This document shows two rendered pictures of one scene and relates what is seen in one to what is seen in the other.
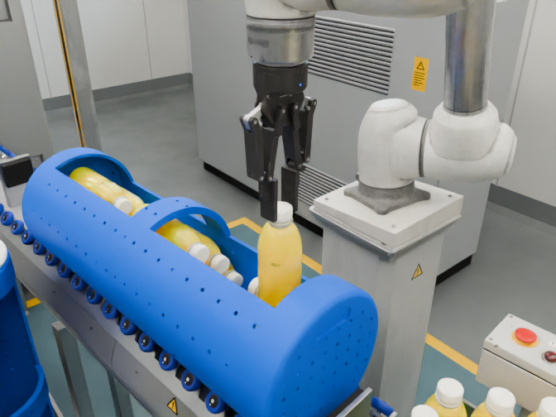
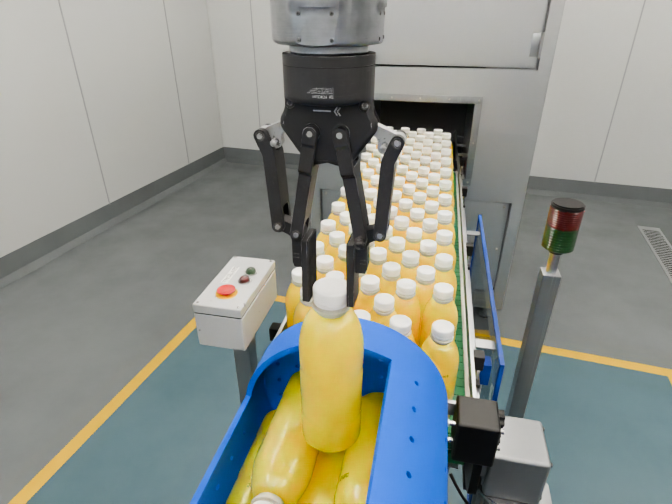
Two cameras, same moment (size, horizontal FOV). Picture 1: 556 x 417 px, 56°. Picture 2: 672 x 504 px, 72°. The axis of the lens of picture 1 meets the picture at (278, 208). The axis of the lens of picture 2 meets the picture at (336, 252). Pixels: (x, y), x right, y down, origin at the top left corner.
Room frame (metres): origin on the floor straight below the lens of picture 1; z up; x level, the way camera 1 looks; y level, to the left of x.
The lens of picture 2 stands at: (0.93, 0.34, 1.60)
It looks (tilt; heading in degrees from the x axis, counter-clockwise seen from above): 28 degrees down; 238
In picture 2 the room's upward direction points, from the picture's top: straight up
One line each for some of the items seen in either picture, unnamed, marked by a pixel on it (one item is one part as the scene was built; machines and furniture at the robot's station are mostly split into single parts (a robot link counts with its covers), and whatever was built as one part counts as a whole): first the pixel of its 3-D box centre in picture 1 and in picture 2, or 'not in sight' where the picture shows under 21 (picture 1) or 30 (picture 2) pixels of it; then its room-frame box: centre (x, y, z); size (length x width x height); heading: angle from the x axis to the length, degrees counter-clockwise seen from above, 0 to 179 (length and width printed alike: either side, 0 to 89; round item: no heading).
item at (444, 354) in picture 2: not in sight; (436, 375); (0.42, -0.11, 1.00); 0.07 x 0.07 x 0.20
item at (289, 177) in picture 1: (289, 189); (309, 265); (0.74, -0.02, 1.37); 0.03 x 0.01 x 0.07; 45
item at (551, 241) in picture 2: not in sight; (559, 236); (0.08, -0.14, 1.18); 0.06 x 0.06 x 0.05
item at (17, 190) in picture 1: (19, 181); not in sight; (1.54, 0.83, 1.00); 0.10 x 0.04 x 0.15; 135
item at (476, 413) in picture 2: not in sight; (471, 432); (0.43, -0.01, 0.95); 0.10 x 0.07 x 0.10; 135
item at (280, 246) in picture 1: (280, 267); (331, 370); (0.72, 0.00, 1.24); 0.07 x 0.07 x 0.20
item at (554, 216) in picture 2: not in sight; (565, 216); (0.08, -0.14, 1.23); 0.06 x 0.06 x 0.04
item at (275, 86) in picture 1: (280, 93); (329, 108); (0.72, 0.00, 1.53); 0.08 x 0.07 x 0.09; 135
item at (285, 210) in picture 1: (280, 212); (331, 293); (0.72, 0.00, 1.34); 0.04 x 0.04 x 0.02
